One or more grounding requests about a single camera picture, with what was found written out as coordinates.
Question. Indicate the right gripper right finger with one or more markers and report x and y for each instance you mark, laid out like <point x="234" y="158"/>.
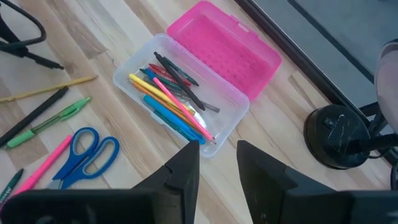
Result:
<point x="264" y="180"/>

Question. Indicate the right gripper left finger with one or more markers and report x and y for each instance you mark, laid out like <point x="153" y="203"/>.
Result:
<point x="186" y="174"/>

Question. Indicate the light blue marker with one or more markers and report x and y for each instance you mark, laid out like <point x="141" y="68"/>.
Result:
<point x="168" y="113"/>

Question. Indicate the grey pencil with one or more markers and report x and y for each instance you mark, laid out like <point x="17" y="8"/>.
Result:
<point x="211" y="108"/>

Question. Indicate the orange pencil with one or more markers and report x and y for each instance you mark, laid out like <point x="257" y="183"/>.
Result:
<point x="161" y="104"/>

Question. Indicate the red pen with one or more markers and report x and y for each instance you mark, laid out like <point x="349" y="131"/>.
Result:
<point x="183" y="82"/>
<point x="158" y="68"/>

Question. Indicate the yellow highlighter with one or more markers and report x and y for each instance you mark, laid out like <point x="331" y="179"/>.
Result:
<point x="146" y="85"/>

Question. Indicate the teal pen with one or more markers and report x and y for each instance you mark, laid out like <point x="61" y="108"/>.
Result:
<point x="152" y="74"/>

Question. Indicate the clear pencil box pink lid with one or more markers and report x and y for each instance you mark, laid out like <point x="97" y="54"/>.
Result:
<point x="224" y="53"/>

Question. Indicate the translucent green pen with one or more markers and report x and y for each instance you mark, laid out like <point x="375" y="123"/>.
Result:
<point x="71" y="109"/>

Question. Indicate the pink highlighter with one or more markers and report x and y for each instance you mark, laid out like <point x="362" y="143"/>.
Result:
<point x="46" y="163"/>

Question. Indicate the yellow pencil pink eraser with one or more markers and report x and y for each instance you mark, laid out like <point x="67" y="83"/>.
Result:
<point x="46" y="89"/>

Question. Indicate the dark green pen white print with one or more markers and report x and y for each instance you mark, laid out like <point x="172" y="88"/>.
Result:
<point x="11" y="186"/>

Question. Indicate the black tape dispenser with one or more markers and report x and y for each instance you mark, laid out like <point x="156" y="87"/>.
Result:
<point x="335" y="137"/>

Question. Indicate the black metal table frame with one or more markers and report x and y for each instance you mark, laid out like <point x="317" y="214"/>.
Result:
<point x="290" y="49"/>

